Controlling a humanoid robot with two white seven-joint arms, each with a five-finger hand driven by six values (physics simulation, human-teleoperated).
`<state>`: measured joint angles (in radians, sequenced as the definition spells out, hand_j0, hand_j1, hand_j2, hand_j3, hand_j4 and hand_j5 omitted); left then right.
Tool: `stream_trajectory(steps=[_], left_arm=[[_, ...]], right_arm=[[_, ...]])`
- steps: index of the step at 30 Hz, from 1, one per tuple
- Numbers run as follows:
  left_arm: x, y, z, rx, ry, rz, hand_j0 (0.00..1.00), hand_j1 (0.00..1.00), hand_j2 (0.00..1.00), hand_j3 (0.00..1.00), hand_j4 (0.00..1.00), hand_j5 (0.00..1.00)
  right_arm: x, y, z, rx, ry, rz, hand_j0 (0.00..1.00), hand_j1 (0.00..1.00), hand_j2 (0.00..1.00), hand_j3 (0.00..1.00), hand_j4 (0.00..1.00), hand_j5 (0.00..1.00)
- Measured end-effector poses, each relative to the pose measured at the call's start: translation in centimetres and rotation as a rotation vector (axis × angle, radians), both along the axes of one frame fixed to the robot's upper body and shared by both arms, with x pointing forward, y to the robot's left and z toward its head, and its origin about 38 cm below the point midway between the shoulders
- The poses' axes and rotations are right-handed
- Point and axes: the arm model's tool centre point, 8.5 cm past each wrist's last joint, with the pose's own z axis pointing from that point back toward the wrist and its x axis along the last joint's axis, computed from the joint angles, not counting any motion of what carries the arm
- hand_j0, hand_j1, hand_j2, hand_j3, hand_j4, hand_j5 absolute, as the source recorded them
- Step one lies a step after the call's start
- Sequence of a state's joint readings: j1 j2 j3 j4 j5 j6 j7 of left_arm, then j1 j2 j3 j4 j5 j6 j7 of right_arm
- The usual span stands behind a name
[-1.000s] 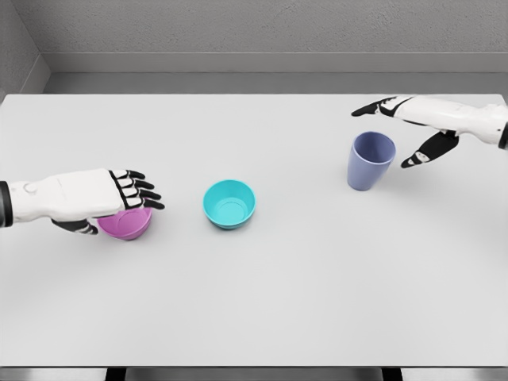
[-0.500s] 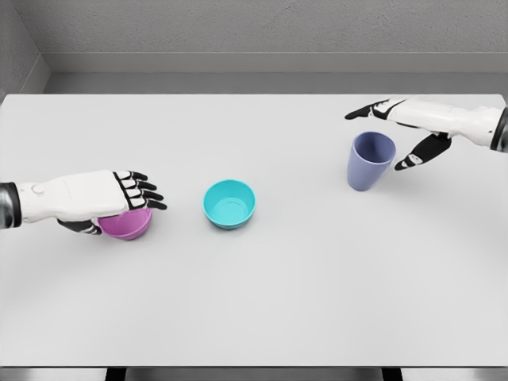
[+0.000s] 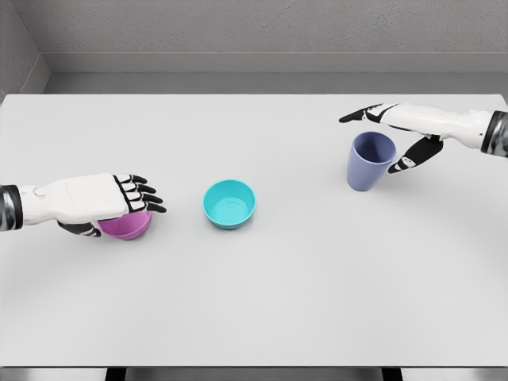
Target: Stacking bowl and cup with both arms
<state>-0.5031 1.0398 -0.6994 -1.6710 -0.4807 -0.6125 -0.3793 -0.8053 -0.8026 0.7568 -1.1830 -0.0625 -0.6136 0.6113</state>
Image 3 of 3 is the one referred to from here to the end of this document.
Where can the purple bowl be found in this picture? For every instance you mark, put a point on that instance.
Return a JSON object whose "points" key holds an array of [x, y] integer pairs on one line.
{"points": [[127, 226]]}

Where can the blue cup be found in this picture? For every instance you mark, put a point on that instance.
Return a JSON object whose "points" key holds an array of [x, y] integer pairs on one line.
{"points": [[367, 162]]}

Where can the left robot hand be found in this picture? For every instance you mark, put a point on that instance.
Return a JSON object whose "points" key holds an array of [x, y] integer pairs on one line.
{"points": [[89, 196]]}

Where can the turquoise bowl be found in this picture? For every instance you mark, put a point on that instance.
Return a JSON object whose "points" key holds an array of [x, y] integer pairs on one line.
{"points": [[229, 203]]}

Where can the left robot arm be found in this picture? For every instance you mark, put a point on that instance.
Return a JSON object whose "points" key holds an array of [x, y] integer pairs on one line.
{"points": [[24, 204]]}

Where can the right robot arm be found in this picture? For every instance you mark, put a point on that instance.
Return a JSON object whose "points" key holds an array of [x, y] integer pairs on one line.
{"points": [[480, 129]]}

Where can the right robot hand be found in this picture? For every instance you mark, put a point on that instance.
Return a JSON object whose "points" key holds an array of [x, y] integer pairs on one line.
{"points": [[412, 119]]}

